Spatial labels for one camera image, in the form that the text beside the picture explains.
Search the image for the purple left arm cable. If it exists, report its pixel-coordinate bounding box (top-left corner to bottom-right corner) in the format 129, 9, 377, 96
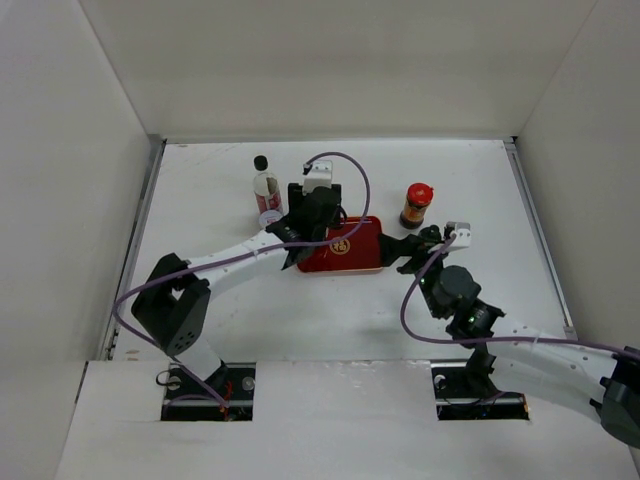
113, 151, 372, 409

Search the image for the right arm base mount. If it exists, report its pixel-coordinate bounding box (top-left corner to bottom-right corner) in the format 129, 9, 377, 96
430, 361, 529, 421

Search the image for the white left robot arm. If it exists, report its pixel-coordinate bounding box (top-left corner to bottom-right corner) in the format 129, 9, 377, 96
131, 184, 341, 399

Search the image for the white-lid spice jar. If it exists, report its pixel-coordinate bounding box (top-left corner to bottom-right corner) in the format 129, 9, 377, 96
258, 210, 283, 230

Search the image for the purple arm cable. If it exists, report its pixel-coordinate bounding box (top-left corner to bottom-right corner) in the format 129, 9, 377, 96
399, 234, 640, 364
113, 151, 372, 409

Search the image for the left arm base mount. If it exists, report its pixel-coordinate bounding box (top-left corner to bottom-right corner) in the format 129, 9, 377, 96
155, 363, 256, 422

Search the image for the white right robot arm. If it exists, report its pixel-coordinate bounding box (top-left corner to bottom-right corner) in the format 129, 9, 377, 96
378, 222, 639, 448

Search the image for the soy sauce glass bottle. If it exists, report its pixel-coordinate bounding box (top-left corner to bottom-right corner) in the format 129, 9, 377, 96
253, 155, 283, 214

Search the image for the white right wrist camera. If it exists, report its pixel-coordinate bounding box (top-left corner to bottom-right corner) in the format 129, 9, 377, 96
444, 221, 472, 251

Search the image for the aluminium frame rail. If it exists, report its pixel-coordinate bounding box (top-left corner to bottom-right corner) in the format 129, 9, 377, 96
99, 134, 166, 360
503, 137, 577, 340

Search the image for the right aluminium frame rail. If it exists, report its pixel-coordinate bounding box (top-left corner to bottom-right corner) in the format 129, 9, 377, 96
503, 137, 577, 340

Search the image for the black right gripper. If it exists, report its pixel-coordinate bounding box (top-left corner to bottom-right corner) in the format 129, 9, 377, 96
377, 232, 453, 319

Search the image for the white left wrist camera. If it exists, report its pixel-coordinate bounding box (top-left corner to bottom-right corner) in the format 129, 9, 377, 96
302, 160, 333, 195

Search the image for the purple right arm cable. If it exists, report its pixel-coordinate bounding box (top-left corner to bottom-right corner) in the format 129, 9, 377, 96
399, 234, 640, 364

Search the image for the left aluminium frame rail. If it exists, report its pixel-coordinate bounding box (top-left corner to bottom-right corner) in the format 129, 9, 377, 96
99, 134, 166, 360

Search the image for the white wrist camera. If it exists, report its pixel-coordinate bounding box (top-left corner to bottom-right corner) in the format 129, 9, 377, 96
302, 160, 333, 195
444, 221, 472, 251

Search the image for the red lacquer tray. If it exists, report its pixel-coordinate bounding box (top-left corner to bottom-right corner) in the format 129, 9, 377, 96
297, 216, 382, 274

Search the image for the red-lid chili sauce jar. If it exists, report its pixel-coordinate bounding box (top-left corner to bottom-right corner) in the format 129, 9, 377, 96
399, 182, 434, 229

